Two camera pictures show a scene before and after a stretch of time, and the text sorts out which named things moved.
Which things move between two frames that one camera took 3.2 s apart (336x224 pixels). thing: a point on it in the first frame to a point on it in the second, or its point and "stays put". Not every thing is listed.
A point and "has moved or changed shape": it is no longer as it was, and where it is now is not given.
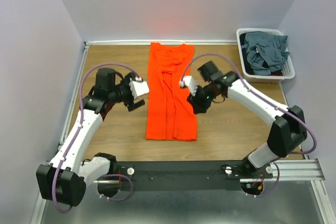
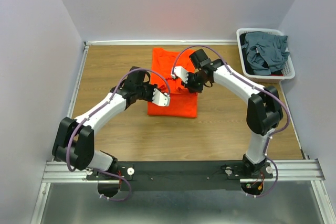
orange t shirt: [169, 115] has moved or changed shape
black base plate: [187, 176] stays put
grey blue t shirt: [265, 52] stays put
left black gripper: [132, 105] to [151, 87]
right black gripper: [196, 102] to [191, 88]
